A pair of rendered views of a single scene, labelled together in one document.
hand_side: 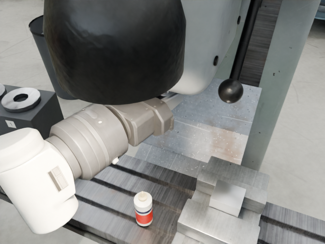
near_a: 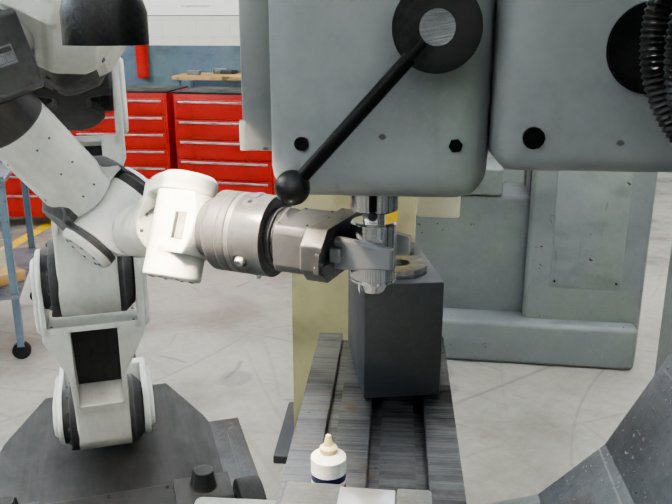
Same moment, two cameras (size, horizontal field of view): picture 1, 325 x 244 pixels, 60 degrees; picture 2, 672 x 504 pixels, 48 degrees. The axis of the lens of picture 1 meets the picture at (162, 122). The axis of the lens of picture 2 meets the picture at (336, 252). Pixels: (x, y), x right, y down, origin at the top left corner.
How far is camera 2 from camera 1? 70 cm
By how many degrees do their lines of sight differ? 65
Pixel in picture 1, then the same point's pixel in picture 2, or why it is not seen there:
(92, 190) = (353, 446)
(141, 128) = (282, 242)
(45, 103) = (409, 283)
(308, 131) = not seen: outside the picture
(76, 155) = (203, 214)
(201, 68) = (276, 142)
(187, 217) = (300, 489)
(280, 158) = not seen: outside the picture
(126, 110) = (295, 219)
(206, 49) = (279, 116)
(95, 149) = (218, 219)
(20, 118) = not seen: hidden behind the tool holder
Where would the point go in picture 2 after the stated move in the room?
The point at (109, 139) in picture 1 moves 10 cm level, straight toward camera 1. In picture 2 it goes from (237, 221) to (143, 235)
